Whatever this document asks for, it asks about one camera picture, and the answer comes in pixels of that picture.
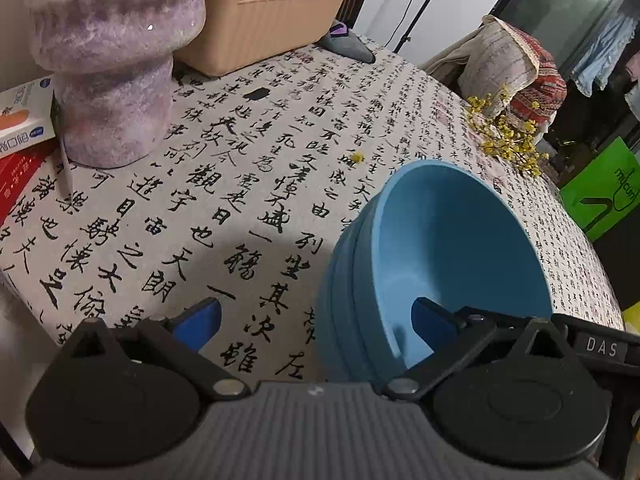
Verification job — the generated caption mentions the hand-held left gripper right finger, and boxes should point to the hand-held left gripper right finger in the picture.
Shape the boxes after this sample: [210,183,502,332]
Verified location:
[382,297,576,402]

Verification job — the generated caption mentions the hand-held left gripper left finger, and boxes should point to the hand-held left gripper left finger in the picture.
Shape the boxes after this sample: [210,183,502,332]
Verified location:
[60,297,252,402]

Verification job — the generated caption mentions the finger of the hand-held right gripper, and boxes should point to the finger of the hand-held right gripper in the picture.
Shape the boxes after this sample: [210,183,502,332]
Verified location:
[550,312,576,336]

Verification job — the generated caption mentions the black paper bag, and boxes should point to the black paper bag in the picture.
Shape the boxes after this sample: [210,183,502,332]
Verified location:
[590,210,640,311]

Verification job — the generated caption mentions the green paper bag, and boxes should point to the green paper bag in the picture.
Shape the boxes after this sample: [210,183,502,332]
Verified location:
[560,136,640,242]

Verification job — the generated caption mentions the calligraphy print tablecloth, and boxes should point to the calligraphy print tablecloth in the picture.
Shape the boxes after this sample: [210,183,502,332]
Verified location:
[0,35,626,386]

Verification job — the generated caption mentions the yellow blossom branch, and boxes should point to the yellow blossom branch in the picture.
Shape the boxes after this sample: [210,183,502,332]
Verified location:
[465,85,551,178]

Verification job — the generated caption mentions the thin white stick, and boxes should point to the thin white stick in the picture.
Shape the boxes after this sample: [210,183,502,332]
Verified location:
[52,110,74,196]

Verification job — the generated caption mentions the red packet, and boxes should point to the red packet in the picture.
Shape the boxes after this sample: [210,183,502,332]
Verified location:
[0,137,57,226]

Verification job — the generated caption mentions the red patterned quilted blanket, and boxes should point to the red patterned quilted blanket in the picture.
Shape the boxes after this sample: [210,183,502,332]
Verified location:
[457,15,568,128]

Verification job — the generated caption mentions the white blue medicine box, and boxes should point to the white blue medicine box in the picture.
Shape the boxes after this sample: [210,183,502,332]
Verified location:
[0,77,58,153]

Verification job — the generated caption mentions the hanging light blue shirt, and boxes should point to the hanging light blue shirt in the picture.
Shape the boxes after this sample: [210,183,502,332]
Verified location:
[570,15,638,96]

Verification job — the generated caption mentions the purple textured vase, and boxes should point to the purple textured vase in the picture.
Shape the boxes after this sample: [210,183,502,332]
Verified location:
[25,0,208,168]

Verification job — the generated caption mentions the grey purple pouch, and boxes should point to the grey purple pouch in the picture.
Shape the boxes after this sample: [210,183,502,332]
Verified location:
[317,20,377,64]

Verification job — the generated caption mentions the pink hard case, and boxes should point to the pink hard case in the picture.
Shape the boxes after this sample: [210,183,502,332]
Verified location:
[175,0,363,77]

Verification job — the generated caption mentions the dark sliding glass door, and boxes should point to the dark sliding glass door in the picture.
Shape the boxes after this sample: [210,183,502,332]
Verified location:
[490,0,640,171]

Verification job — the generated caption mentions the studio lamp on stand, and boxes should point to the studio lamp on stand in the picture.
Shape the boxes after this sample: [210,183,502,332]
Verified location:
[392,0,461,53]

